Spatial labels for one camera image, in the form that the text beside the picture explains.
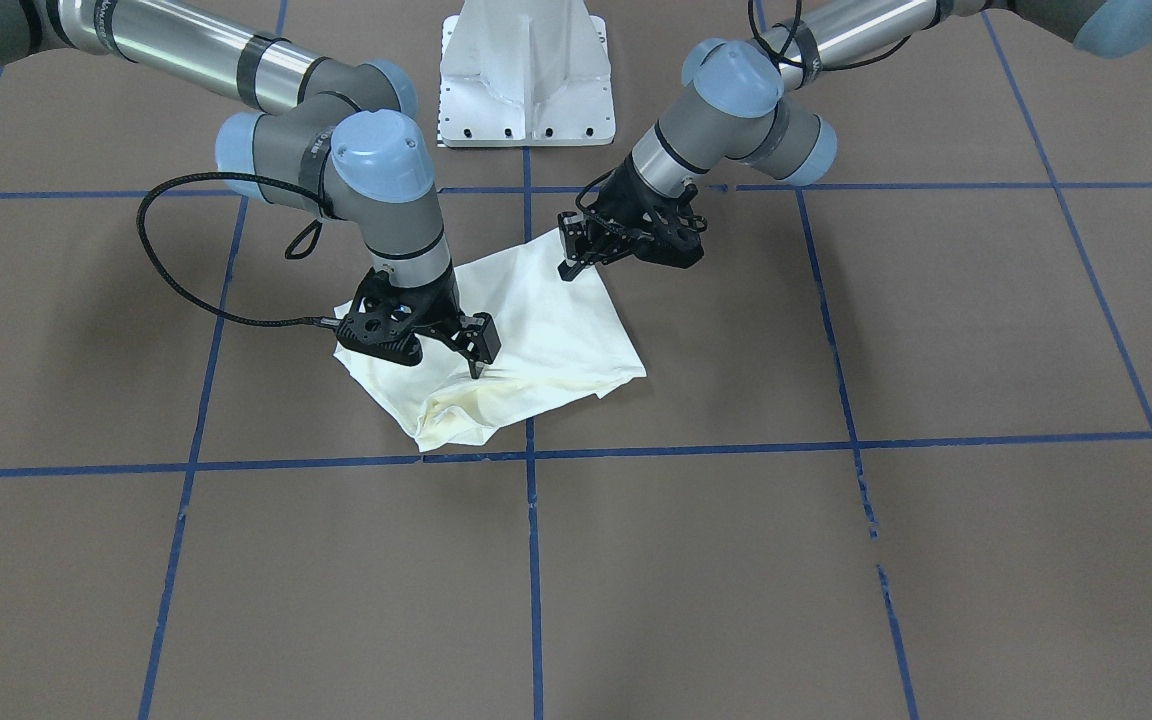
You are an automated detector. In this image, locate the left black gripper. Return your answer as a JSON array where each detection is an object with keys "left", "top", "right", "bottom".
[{"left": 558, "top": 158, "right": 653, "bottom": 282}]

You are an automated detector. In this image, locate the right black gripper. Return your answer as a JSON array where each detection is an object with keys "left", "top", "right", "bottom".
[{"left": 376, "top": 266, "right": 500, "bottom": 381}]

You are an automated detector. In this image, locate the cream long-sleeve cat shirt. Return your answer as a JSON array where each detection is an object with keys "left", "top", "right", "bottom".
[{"left": 334, "top": 229, "right": 646, "bottom": 452}]

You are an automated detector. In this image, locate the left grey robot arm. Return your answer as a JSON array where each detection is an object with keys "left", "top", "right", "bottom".
[{"left": 552, "top": 1, "right": 1152, "bottom": 282}]

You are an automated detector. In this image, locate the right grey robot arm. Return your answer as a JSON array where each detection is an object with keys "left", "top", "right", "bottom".
[{"left": 0, "top": 1, "right": 500, "bottom": 378}]

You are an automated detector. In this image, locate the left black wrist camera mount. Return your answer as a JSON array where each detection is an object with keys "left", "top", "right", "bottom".
[{"left": 631, "top": 183, "right": 708, "bottom": 270}]

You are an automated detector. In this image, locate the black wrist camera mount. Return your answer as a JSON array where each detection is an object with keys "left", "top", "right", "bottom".
[
  {"left": 631, "top": 183, "right": 708, "bottom": 270},
  {"left": 334, "top": 270, "right": 429, "bottom": 366}
]

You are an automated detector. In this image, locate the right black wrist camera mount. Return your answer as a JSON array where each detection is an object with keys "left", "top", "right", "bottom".
[{"left": 334, "top": 270, "right": 429, "bottom": 366}]

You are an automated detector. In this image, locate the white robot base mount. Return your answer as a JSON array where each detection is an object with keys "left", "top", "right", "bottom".
[{"left": 435, "top": 1, "right": 617, "bottom": 149}]

